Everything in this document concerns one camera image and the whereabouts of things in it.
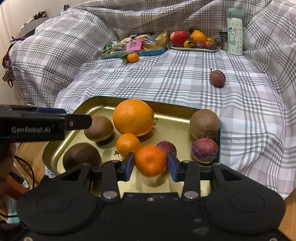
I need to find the plaid bed sheet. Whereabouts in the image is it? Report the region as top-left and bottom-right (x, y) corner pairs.
(9, 1), (295, 197)

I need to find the gold snack packet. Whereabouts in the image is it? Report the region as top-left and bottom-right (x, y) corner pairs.
(155, 31), (168, 47)

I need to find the right loose plum with stem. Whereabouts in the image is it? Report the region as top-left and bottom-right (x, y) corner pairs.
(210, 69), (226, 88)

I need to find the orange on plate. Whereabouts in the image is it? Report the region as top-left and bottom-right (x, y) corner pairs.
(190, 30), (207, 44)

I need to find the person left hand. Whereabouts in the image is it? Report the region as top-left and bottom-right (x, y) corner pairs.
(0, 142), (16, 181)

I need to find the small mandarin with leaf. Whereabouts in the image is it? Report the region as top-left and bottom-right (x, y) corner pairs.
(120, 53), (139, 64)

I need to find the large orange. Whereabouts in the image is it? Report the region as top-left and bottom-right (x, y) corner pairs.
(112, 99), (154, 137)

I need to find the plum on plate back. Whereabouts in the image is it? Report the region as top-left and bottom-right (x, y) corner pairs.
(214, 38), (222, 46)

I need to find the pink snack packet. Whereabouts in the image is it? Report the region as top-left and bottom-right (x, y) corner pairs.
(125, 39), (142, 51)

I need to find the mandarin on plate front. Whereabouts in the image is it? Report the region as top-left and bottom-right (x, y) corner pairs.
(183, 40), (196, 48)

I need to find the dark brown round fruit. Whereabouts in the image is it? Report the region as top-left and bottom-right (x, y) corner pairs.
(63, 143), (102, 171)

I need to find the white fruit plate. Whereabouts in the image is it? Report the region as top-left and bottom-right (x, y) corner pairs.
(170, 46), (219, 53)

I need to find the light brown kiwi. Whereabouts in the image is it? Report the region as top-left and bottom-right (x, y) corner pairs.
(189, 109), (220, 141)

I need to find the cartoon cat water bottle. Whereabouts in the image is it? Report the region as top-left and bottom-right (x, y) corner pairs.
(226, 8), (243, 56)

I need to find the dark drink can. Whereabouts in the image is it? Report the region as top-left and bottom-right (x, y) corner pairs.
(220, 31), (228, 52)

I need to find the teal snack tray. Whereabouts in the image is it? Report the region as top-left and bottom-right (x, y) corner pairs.
(100, 45), (169, 60)

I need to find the red apple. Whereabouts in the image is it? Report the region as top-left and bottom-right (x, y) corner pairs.
(170, 31), (189, 48)

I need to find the gold metal tray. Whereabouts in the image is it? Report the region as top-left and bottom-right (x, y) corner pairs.
(42, 96), (221, 197)

